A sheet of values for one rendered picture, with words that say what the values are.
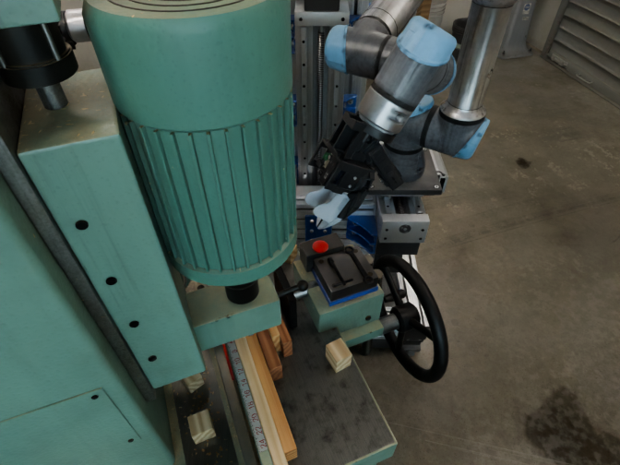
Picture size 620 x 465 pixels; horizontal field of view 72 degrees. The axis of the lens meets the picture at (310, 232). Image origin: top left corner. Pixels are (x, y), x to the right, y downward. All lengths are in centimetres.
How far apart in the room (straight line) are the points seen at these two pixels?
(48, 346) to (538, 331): 191
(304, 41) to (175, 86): 85
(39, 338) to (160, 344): 17
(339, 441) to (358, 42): 65
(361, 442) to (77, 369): 43
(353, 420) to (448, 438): 104
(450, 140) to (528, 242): 138
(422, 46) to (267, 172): 30
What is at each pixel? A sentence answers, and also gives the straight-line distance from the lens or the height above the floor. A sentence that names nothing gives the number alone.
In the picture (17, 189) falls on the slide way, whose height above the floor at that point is 139.
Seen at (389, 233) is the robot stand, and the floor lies 72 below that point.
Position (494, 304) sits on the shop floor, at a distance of 215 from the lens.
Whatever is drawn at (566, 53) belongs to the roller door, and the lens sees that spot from 445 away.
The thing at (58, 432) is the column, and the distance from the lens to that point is 67.
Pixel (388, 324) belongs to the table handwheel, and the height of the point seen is 82.
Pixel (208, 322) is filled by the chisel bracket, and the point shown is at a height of 107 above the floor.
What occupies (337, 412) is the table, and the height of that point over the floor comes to 90.
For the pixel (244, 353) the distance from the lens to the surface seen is 77.
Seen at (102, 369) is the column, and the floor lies 115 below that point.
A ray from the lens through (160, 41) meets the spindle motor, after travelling 36.
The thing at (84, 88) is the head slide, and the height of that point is 142.
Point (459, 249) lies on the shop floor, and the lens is 232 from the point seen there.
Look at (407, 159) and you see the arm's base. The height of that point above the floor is 89.
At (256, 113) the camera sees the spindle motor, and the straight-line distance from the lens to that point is 40.
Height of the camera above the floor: 162
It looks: 45 degrees down
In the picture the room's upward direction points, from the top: straight up
